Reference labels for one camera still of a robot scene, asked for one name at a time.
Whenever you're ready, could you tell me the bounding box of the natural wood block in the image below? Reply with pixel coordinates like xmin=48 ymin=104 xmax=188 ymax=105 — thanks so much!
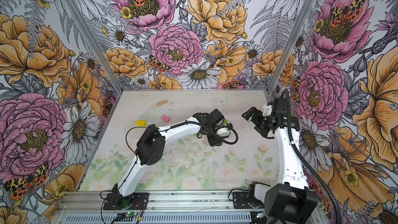
xmin=155 ymin=100 xmax=168 ymax=106

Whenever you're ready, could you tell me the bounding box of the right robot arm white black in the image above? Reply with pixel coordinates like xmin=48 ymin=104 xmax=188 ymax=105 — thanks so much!
xmin=242 ymin=97 xmax=318 ymax=224

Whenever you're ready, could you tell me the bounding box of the yellow long wood block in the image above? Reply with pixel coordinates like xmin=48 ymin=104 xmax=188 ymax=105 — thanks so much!
xmin=135 ymin=120 xmax=146 ymax=127

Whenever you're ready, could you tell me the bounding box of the aluminium front rail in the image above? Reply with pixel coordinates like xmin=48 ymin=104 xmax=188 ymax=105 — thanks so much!
xmin=52 ymin=189 xmax=330 ymax=224

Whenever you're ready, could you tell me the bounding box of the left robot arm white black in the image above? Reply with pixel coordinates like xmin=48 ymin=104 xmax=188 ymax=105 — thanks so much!
xmin=103 ymin=109 xmax=238 ymax=210

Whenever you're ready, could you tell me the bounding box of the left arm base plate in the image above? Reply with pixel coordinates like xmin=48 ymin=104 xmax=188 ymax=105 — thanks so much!
xmin=103 ymin=192 xmax=149 ymax=211

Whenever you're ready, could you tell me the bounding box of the right aluminium corner post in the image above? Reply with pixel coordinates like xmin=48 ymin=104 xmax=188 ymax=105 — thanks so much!
xmin=267 ymin=0 xmax=317 ymax=96

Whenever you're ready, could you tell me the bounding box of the pink wood block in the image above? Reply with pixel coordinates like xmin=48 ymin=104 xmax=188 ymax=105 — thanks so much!
xmin=161 ymin=115 xmax=171 ymax=123

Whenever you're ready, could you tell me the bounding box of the left aluminium corner post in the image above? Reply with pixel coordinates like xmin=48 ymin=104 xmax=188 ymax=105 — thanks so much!
xmin=61 ymin=0 xmax=123 ymax=96

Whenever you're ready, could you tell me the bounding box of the aluminium corner post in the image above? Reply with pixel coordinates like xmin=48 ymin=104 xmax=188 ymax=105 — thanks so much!
xmin=61 ymin=0 xmax=123 ymax=96
xmin=267 ymin=0 xmax=317 ymax=96

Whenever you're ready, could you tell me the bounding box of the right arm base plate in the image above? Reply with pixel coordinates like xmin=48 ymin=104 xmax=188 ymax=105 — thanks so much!
xmin=232 ymin=191 xmax=264 ymax=209

